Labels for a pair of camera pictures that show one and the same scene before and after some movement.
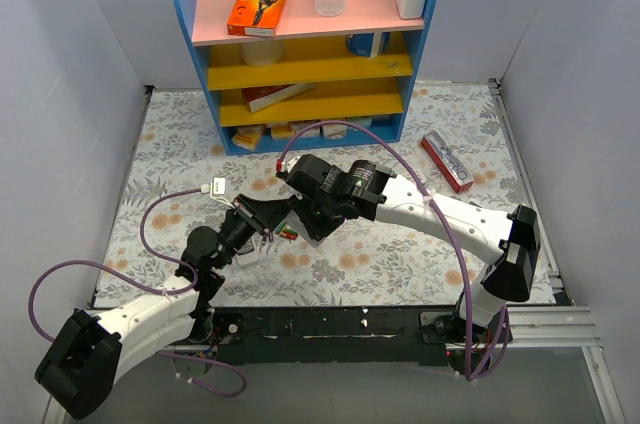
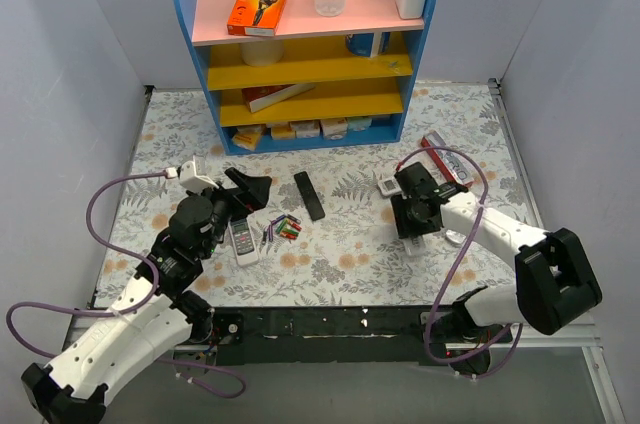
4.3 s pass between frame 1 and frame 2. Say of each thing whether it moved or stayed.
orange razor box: stayed
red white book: stayed
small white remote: moved
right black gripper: moved
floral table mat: stayed
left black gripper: moved
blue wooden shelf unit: stayed
